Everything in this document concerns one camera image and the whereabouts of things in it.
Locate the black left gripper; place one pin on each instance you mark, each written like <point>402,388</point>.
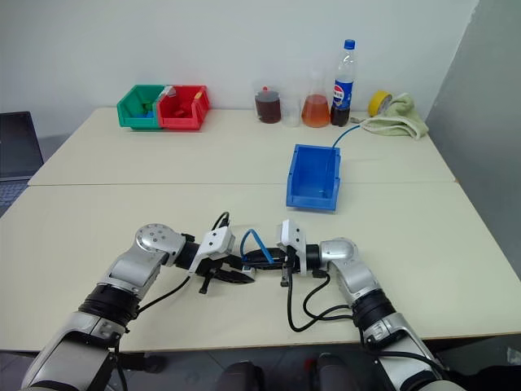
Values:
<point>211,269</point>

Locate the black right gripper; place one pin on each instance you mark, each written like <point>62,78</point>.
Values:
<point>290,260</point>

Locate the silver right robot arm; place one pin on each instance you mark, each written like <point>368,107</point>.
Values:
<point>346,260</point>

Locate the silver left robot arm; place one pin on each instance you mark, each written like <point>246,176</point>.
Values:
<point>138,264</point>

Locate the blue plastic bin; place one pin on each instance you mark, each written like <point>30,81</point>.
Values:
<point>311,203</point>

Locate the small clear empty beaker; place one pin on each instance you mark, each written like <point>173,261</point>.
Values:
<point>291,116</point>

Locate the beaker with dark liquid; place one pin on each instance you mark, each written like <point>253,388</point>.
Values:
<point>268,108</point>

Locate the flask with orange liquid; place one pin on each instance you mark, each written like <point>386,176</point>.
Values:
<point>316,112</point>

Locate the red plastic bin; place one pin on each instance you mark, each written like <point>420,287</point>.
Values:
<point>177,122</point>

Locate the small red item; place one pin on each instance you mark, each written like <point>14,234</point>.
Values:
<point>184,110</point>

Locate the green plastic bin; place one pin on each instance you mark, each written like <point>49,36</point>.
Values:
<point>136,122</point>

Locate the small blue item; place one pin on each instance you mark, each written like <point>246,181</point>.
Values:
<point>146,115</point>

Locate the Pepsi cola bottle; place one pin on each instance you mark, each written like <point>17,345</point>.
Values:
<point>343,95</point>

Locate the small green item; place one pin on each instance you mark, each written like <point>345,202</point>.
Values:
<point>148,106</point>

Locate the yellow tape roll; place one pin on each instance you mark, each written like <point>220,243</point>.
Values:
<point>377,104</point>

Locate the pale green towel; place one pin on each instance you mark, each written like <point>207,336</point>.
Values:
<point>401,118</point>

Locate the grey partition panel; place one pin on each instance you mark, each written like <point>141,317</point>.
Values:
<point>480,142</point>

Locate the dark laptop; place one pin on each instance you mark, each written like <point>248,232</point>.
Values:
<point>18,146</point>

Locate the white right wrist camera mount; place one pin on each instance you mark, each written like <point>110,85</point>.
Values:
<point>291,234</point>

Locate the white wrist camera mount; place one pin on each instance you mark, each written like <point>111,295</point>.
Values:
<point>291,234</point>
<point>213,242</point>

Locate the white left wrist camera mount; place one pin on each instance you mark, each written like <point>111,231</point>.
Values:
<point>213,242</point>

